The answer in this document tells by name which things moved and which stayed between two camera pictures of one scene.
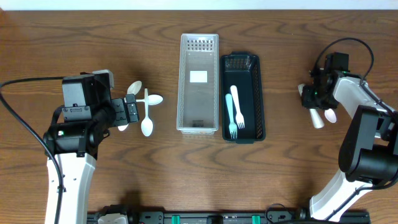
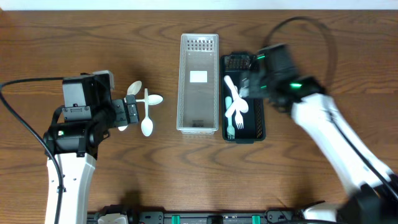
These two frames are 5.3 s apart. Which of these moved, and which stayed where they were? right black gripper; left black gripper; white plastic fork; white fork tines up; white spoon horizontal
Moved: right black gripper; white fork tines up
Stayed: white plastic fork; left black gripper; white spoon horizontal
